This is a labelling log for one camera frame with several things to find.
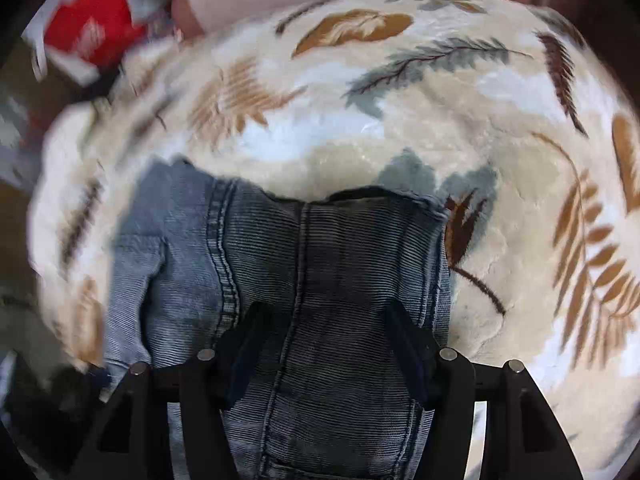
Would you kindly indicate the blue denim pants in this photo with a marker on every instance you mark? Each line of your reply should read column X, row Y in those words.
column 330, row 270

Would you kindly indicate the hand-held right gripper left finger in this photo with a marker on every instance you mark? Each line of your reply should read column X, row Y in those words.
column 245, row 360

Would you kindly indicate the leaf print fleece blanket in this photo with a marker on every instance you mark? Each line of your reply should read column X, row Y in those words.
column 450, row 125

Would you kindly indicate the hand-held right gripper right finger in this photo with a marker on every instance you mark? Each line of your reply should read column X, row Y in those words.
column 412, row 360

